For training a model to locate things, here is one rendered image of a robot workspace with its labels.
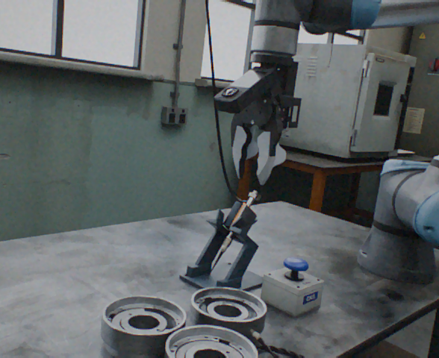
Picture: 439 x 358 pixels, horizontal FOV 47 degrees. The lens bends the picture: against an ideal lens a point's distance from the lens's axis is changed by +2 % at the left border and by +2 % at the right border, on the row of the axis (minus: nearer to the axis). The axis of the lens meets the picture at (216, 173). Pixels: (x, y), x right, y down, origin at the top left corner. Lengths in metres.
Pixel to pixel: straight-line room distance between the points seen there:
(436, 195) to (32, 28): 1.85
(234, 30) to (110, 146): 1.11
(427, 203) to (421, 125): 3.64
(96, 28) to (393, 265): 1.84
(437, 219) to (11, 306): 0.66
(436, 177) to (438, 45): 3.66
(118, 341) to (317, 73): 2.52
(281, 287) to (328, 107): 2.20
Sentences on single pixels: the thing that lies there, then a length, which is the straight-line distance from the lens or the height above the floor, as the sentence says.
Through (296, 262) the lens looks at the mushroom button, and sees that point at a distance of 0.81.
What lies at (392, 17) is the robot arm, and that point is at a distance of 1.01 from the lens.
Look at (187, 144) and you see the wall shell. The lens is 2.79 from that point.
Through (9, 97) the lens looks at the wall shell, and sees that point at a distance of 2.22.
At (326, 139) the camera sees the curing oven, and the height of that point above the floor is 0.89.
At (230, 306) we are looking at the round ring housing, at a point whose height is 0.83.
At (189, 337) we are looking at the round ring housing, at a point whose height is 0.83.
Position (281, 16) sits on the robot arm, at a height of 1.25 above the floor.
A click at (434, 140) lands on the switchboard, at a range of 4.49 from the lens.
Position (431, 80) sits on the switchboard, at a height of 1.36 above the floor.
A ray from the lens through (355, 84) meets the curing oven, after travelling 2.86.
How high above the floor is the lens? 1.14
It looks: 10 degrees down
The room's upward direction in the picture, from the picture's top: 7 degrees clockwise
